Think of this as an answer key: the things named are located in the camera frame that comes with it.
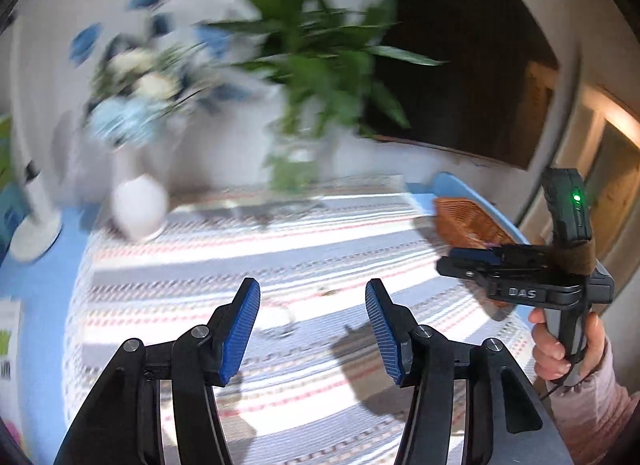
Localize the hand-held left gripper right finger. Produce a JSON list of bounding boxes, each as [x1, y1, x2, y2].
[[365, 279, 576, 465]]

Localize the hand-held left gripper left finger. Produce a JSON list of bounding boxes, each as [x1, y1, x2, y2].
[[54, 277, 261, 465]]

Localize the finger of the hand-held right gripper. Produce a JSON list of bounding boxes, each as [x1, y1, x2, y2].
[[449, 246, 502, 266], [436, 257, 496, 281]]

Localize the brown wicker basket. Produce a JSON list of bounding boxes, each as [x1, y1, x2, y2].
[[432, 196, 526, 252]]

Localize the person's right forearm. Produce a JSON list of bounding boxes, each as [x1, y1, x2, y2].
[[545, 340, 633, 465]]

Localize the person's right hand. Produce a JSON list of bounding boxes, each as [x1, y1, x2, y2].
[[530, 307, 608, 383]]

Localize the small clear glass item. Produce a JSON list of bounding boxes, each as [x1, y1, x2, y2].
[[260, 304, 297, 337]]

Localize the striped woven mat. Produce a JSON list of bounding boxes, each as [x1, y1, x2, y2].
[[62, 175, 546, 465]]

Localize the white ceramic vase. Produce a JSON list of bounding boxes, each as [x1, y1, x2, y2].
[[111, 145, 170, 241]]

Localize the clear glass vase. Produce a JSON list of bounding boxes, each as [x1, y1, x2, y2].
[[262, 120, 341, 206]]

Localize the white round-base stand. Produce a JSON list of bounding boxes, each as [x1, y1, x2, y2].
[[10, 160, 63, 262]]

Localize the white printed box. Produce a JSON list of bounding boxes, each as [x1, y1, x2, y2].
[[0, 297, 23, 383]]

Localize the blue and white flowers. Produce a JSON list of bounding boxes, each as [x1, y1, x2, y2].
[[67, 0, 251, 151]]

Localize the green leafy plant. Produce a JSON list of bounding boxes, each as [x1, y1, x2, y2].
[[205, 0, 446, 191]]

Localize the black cable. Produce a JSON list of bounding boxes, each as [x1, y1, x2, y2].
[[537, 367, 601, 401]]

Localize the dark wall screen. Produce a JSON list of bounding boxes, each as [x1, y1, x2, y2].
[[370, 0, 561, 171]]

